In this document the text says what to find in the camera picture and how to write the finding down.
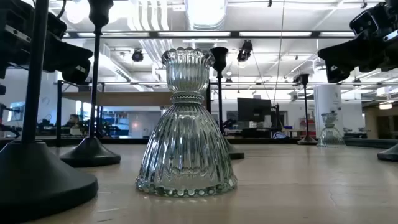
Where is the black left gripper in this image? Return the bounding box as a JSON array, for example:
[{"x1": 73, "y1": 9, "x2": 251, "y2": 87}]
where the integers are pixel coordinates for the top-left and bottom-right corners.
[{"x1": 0, "y1": 0, "x2": 94, "y2": 85}]

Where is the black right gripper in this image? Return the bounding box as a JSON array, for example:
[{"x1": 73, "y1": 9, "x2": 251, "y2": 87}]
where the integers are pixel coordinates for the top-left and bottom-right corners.
[{"x1": 317, "y1": 0, "x2": 398, "y2": 83}]

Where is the clear ribbed glass candle holder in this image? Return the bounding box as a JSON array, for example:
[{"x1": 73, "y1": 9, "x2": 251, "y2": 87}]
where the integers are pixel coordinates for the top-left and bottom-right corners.
[
  {"x1": 135, "y1": 46, "x2": 239, "y2": 197},
  {"x1": 317, "y1": 111, "x2": 346, "y2": 148}
]

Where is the medium black candlestick holder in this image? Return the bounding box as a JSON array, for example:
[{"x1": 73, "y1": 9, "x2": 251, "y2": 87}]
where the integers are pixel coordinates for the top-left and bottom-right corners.
[{"x1": 59, "y1": 0, "x2": 121, "y2": 168}]

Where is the short black candlestick holder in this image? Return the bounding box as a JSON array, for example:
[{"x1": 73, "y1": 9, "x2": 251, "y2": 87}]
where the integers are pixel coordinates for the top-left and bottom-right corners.
[{"x1": 208, "y1": 46, "x2": 246, "y2": 161}]

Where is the person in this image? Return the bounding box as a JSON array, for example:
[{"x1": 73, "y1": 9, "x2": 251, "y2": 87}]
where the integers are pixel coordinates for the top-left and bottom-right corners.
[{"x1": 67, "y1": 114, "x2": 82, "y2": 129}]

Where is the black ceiling spotlight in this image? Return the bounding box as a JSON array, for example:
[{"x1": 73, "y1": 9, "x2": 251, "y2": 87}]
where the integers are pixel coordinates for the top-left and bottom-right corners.
[
  {"x1": 236, "y1": 39, "x2": 254, "y2": 62},
  {"x1": 131, "y1": 49, "x2": 144, "y2": 63}
]

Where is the lit grey computer monitor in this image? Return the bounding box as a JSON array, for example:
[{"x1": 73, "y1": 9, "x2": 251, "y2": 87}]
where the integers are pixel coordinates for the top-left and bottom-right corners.
[{"x1": 7, "y1": 101, "x2": 26, "y2": 123}]

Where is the black computer monitor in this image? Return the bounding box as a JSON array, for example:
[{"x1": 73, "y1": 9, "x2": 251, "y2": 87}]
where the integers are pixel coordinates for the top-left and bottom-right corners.
[{"x1": 237, "y1": 97, "x2": 272, "y2": 123}]

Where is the wooden shelf with black frame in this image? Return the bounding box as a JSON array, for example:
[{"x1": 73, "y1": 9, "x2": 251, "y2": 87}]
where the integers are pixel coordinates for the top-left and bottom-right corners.
[{"x1": 55, "y1": 79, "x2": 212, "y2": 147}]

